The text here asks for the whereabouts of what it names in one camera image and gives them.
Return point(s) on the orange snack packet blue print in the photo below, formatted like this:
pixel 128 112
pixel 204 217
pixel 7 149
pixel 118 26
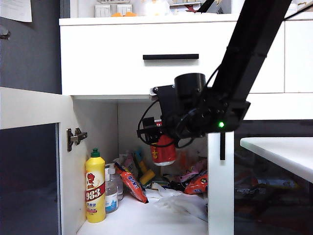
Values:
pixel 133 184

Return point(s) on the pink white packet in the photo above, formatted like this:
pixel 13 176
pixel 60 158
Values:
pixel 129 165

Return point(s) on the red beverage can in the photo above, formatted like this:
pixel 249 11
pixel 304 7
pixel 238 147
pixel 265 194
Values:
pixel 163 153

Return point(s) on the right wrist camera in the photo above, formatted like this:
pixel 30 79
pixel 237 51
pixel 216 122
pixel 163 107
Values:
pixel 168 98

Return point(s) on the grey printed box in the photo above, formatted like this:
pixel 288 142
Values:
pixel 223 7

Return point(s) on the metal door hinge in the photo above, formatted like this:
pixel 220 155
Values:
pixel 74 139

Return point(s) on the dark red snack packet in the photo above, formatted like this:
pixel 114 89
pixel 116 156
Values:
pixel 245 182

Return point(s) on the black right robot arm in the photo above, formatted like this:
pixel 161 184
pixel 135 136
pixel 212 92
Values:
pixel 244 61

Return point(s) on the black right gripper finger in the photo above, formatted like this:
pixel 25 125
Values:
pixel 149 134

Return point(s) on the white glass cabinet door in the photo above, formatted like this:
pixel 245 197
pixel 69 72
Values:
pixel 216 195
pixel 29 107

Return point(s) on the translucent orange plastic bag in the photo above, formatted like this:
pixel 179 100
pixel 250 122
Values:
pixel 185 159

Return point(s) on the black stick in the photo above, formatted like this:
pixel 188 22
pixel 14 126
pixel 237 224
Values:
pixel 205 6

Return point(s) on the pink snack packet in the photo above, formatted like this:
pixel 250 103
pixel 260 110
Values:
pixel 195 169

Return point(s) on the yellow sponge brush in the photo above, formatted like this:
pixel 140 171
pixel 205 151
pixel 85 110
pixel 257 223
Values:
pixel 148 176

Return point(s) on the small red object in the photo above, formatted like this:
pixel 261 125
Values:
pixel 190 9

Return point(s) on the white cabinet body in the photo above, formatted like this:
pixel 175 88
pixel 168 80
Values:
pixel 137 117

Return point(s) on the clear pump sanitizer bottle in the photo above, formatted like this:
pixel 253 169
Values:
pixel 111 195

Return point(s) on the white wall switch panel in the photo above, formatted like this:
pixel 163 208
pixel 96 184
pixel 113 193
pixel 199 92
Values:
pixel 102 11
pixel 124 9

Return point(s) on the clear plastic bottle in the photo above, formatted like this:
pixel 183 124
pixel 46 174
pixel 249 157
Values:
pixel 120 189

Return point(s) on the white paper sheet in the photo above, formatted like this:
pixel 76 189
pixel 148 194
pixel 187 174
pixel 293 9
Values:
pixel 14 9

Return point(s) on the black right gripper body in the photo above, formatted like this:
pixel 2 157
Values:
pixel 171 124

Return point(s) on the yellow detergent bottle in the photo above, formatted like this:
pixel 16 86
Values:
pixel 95 195

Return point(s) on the white plastic bag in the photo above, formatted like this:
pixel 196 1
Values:
pixel 183 203

